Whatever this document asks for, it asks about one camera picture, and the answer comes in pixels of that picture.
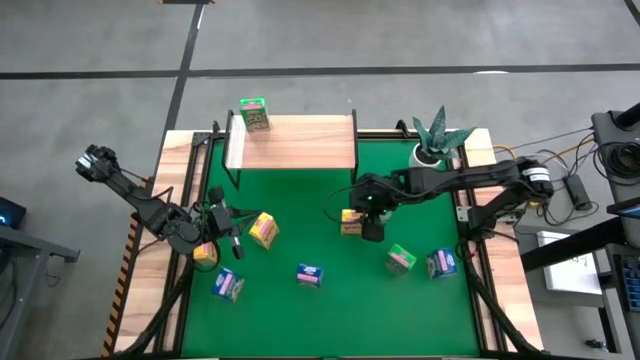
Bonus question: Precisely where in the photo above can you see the black aluminium table frame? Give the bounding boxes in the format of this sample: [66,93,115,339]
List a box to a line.
[114,119,546,360]

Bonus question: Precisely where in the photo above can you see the black metal beam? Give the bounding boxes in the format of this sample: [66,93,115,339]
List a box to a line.
[519,197,640,274]

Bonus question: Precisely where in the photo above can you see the wooden shelf black metal frame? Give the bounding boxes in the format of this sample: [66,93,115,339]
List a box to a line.
[221,108,360,190]

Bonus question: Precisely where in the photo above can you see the white box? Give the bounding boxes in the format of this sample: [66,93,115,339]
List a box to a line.
[536,229,604,296]

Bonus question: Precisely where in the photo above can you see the green Apple Jacks cereal box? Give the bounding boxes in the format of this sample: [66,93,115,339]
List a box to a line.
[384,243,418,276]
[238,96,272,134]

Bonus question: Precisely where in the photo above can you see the green table mat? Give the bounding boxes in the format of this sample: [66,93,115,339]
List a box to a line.
[181,139,482,358]

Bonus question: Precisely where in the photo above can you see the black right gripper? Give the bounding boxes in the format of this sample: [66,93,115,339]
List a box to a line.
[348,172,396,244]

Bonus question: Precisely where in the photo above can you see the yellow Corn Pops cereal box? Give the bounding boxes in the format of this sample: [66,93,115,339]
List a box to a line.
[248,211,281,251]
[192,241,220,268]
[340,208,365,237]

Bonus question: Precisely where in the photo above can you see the black equipment stand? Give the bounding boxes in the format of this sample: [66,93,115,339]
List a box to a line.
[591,102,640,204]

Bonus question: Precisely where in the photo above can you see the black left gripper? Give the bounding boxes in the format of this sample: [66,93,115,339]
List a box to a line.
[199,185,262,261]

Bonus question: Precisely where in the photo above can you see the coiled black cable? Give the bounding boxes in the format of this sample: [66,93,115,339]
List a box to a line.
[597,142,640,177]

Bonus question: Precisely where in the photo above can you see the blue Frosted Flakes cereal box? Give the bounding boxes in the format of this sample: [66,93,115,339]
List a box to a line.
[295,263,325,289]
[425,247,458,281]
[210,267,246,304]

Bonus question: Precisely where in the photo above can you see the yellow black hazard tape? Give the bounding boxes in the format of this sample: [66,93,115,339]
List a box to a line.
[102,212,144,358]

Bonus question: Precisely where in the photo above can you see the white plant pot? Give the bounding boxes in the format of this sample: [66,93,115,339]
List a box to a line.
[408,143,444,170]

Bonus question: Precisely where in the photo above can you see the grey metal cart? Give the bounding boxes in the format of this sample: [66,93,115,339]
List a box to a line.
[0,224,81,360]

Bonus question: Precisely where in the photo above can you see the black power brick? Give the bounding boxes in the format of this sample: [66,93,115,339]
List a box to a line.
[563,173,595,211]

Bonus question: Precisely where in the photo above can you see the green snake plant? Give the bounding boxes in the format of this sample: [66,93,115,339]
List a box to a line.
[411,104,478,162]

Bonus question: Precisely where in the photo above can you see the black device blue light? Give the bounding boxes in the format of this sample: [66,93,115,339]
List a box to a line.
[0,196,27,230]

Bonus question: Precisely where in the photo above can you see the blue keyboard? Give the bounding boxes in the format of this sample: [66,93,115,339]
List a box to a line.
[619,253,640,312]

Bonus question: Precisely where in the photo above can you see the grey desk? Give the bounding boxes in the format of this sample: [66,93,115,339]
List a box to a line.
[597,287,640,360]

